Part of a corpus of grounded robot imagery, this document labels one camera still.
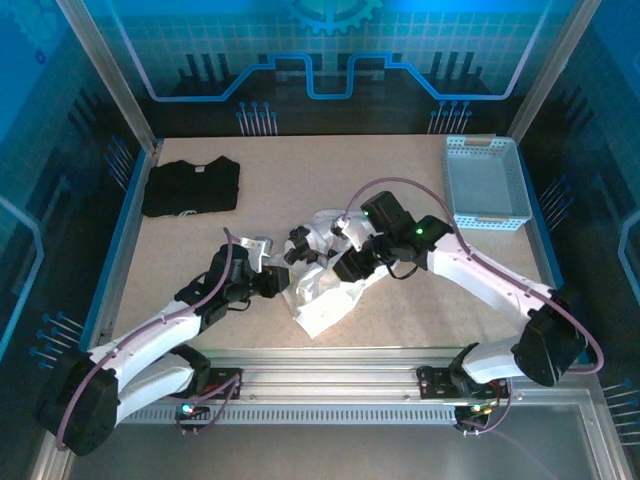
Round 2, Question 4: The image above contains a white t-shirt with black print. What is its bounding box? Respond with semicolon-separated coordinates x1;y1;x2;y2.
262;207;387;339

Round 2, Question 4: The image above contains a pale perforated plastic basket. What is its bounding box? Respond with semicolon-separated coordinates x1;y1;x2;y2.
442;134;532;234

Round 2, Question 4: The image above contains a folded black t-shirt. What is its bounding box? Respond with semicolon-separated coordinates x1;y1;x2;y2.
141;155;242;219

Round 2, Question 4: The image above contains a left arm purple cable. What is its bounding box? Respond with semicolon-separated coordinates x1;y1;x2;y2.
55;227;236;451

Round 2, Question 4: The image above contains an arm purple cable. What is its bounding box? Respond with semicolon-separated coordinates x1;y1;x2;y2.
342;176;605;436
55;227;236;451

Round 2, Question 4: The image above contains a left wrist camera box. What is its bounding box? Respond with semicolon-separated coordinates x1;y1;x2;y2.
237;234;274;274

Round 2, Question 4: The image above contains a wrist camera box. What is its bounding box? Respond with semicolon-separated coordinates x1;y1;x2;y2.
331;212;374;251
237;234;274;274

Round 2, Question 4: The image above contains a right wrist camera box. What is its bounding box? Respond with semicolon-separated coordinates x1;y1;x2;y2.
331;212;374;251

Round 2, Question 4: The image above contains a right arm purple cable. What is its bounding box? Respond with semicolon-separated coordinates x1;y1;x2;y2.
342;176;605;436

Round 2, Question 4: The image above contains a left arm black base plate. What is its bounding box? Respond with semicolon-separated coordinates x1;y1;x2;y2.
152;367;246;401

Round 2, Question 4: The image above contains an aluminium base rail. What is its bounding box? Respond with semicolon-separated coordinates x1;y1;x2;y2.
64;344;601;426

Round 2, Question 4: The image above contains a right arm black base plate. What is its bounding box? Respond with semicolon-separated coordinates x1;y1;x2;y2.
417;364;516;401

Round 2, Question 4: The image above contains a slotted metal cable duct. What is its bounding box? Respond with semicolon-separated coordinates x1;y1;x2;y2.
79;404;459;426

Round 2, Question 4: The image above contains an aluminium frame post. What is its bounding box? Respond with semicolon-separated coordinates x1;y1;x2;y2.
508;0;602;146
54;0;164;154

